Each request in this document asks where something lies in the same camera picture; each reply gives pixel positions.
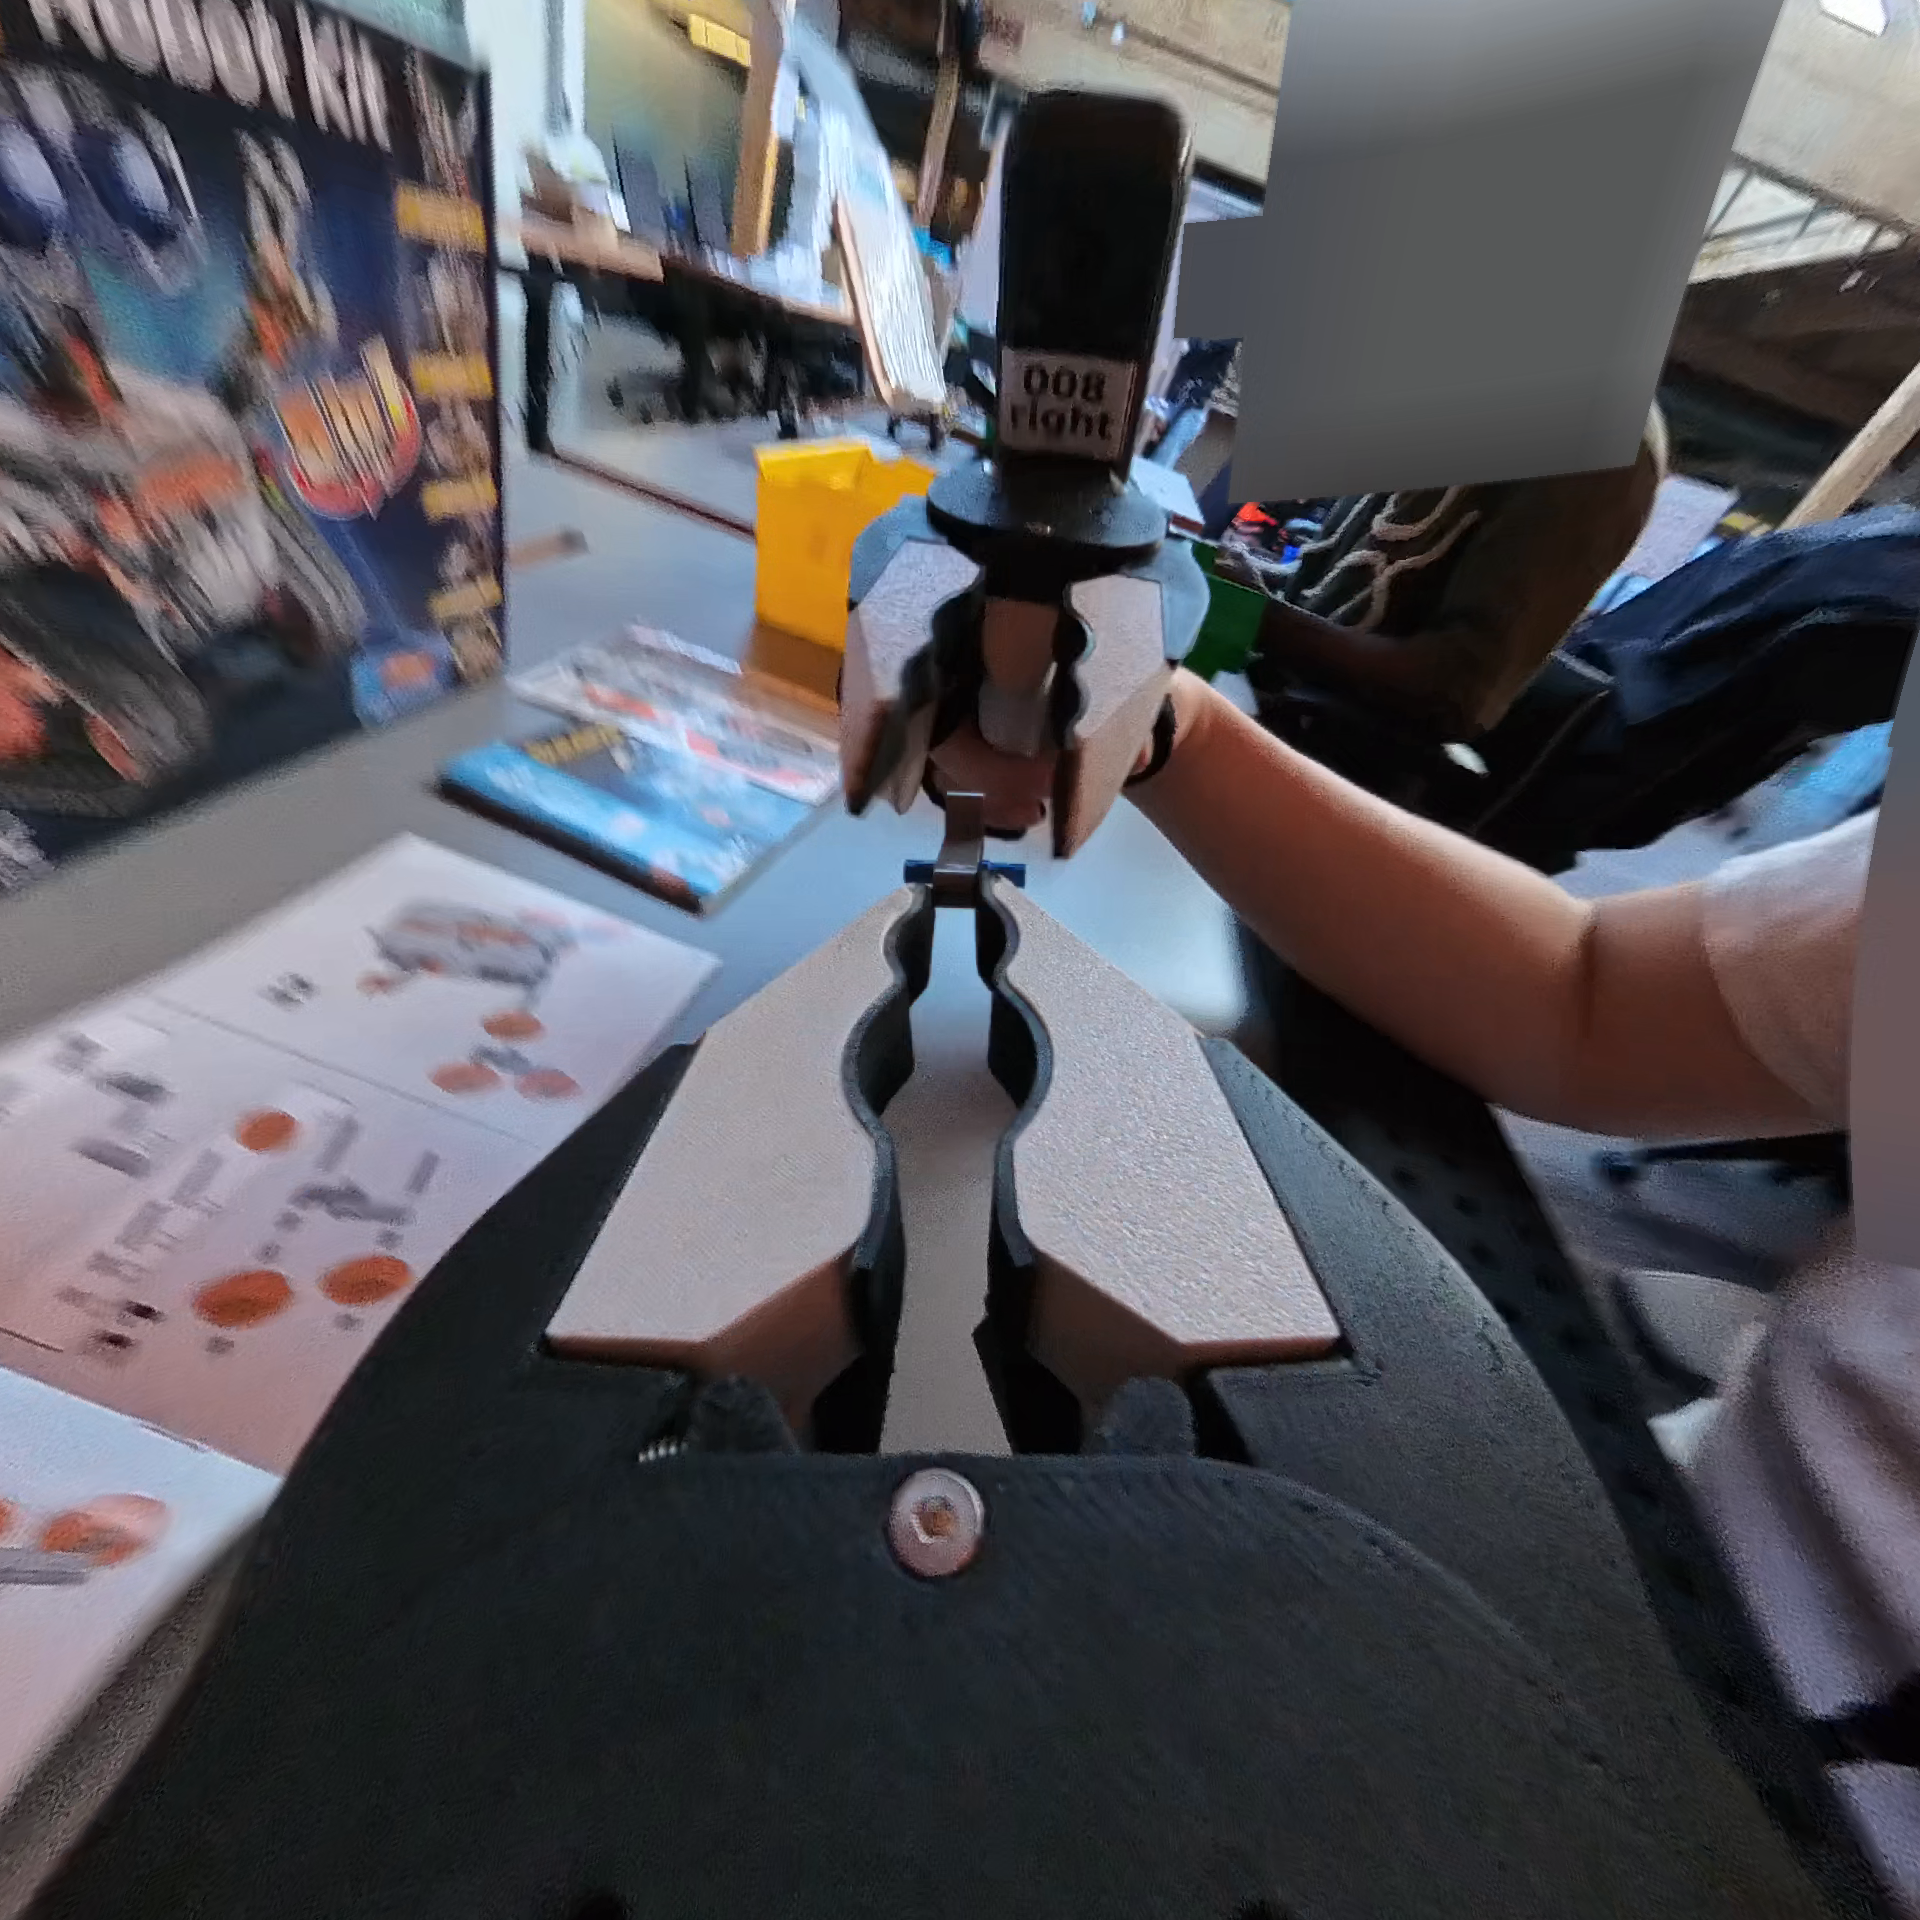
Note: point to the grey straight building beam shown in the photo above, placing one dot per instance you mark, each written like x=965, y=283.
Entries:
x=961, y=849

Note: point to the dark navy bag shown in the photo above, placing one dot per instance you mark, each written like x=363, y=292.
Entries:
x=1723, y=661

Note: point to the white sticker sheet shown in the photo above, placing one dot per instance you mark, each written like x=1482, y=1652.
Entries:
x=674, y=699

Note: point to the yellow storage bin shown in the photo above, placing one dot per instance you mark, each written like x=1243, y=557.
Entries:
x=809, y=557

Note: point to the grey desk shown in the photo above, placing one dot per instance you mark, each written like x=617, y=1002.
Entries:
x=1155, y=931

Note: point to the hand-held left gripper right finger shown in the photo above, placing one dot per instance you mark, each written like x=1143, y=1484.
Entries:
x=1170, y=1202

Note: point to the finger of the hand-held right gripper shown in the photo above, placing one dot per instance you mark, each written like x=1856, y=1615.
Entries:
x=886, y=661
x=1118, y=675

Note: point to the blue building manual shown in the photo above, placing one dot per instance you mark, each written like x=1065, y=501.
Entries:
x=630, y=820

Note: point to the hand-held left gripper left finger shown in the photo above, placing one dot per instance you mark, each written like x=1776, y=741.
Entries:
x=720, y=1202

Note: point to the green bin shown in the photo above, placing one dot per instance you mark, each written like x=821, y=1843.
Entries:
x=1223, y=630

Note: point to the person's right forearm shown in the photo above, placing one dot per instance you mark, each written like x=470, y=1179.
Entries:
x=1424, y=931

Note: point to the blue robot kit box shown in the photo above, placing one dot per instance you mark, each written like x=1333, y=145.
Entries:
x=224, y=452

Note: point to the person's right hand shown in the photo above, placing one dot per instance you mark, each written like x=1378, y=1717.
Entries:
x=1005, y=780

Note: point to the open white instruction booklet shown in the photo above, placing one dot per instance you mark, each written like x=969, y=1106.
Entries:
x=301, y=1051

